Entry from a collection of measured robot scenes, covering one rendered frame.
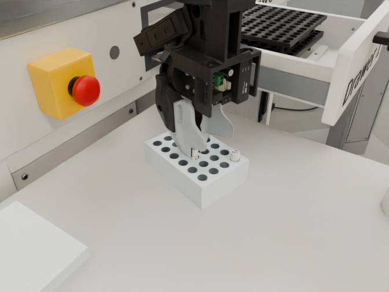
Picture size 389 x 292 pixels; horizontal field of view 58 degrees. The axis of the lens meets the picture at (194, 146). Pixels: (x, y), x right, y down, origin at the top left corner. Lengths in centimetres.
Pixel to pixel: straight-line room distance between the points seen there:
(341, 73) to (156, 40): 23
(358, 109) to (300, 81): 119
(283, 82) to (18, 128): 37
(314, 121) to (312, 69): 164
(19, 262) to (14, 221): 6
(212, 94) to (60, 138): 29
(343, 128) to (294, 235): 134
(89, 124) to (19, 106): 13
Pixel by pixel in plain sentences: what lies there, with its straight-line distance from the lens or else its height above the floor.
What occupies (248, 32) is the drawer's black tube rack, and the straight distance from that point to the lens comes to 60.
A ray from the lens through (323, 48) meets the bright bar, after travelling 71.
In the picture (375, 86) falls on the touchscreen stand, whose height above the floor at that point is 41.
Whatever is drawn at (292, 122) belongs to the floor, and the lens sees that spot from 210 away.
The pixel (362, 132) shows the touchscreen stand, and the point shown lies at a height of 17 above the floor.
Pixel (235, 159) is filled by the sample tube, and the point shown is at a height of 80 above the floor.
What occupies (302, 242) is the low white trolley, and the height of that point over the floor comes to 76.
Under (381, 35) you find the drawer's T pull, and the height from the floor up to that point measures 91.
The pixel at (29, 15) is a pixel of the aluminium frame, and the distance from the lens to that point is 49.
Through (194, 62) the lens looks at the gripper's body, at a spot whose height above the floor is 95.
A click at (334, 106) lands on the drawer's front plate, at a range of 51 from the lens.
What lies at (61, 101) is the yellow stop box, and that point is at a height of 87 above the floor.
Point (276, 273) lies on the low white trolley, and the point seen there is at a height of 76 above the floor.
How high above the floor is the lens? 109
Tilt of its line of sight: 36 degrees down
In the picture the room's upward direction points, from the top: straight up
